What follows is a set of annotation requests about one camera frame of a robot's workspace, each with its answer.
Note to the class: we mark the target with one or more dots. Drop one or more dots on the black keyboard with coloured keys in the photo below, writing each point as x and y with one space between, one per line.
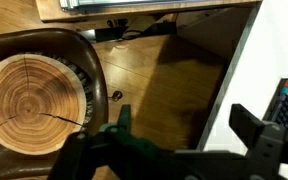
277 110

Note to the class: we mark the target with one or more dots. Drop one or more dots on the white desk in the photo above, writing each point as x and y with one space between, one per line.
259 62

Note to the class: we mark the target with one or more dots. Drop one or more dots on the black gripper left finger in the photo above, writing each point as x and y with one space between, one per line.
123 122

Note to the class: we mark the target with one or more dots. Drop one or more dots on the round wood slice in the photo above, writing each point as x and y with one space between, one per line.
42 101

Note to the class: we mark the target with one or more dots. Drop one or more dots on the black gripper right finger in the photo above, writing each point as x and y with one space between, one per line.
261 138

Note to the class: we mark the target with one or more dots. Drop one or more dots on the brown chair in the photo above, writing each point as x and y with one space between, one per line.
74 48

